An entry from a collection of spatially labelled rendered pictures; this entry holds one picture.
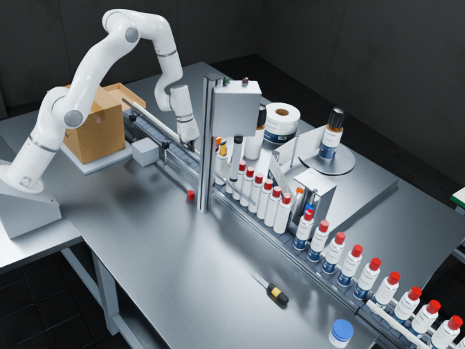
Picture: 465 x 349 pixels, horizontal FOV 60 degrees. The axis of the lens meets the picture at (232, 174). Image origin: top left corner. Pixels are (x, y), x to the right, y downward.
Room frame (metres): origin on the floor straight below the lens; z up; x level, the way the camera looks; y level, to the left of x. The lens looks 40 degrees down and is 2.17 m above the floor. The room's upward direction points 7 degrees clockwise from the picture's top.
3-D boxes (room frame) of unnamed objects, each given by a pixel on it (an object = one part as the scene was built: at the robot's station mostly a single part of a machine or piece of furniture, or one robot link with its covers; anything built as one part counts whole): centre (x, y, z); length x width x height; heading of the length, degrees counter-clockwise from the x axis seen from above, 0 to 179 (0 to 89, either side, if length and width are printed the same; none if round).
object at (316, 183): (1.25, -0.33, 1.14); 0.14 x 0.11 x 0.01; 47
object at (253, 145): (1.72, -0.09, 1.03); 0.09 x 0.09 x 0.30
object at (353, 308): (1.47, 0.05, 0.85); 1.65 x 0.11 x 0.05; 47
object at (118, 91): (2.14, 0.77, 0.85); 0.30 x 0.26 x 0.04; 47
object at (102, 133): (1.70, 0.76, 0.99); 0.30 x 0.24 x 0.27; 46
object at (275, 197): (1.24, -0.19, 0.98); 0.05 x 0.05 x 0.20
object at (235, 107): (1.33, 0.02, 1.38); 0.17 x 0.10 x 0.19; 102
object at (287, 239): (1.47, 0.05, 0.86); 1.65 x 0.08 x 0.04; 47
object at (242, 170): (1.39, -0.04, 0.98); 0.05 x 0.05 x 0.20
